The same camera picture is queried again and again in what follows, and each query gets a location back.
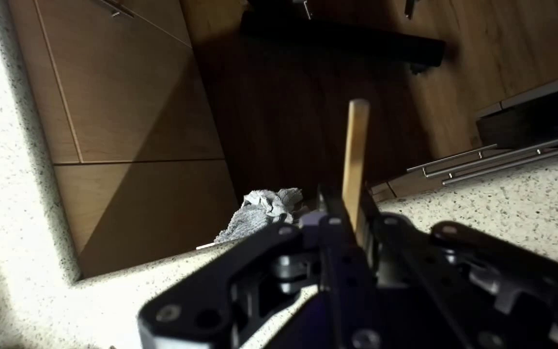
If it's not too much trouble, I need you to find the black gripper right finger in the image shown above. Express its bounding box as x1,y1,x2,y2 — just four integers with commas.
356,190,558,349

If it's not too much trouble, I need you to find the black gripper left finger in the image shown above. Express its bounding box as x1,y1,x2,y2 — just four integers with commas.
137,186,383,349

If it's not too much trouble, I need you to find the wooden chopstick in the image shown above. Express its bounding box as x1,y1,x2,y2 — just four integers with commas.
340,97,373,250

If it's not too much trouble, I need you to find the crumpled grey cloth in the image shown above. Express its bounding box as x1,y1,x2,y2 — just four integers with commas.
195,186,305,252

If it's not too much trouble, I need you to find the black appliance with grey edge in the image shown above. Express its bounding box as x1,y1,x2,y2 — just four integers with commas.
474,68,558,151

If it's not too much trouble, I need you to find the large wooden cabinet door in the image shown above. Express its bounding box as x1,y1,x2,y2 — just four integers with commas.
3,0,226,165

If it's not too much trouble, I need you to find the long metal bar handle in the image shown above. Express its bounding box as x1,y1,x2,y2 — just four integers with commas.
404,141,501,174
420,135,558,180
439,141,558,188

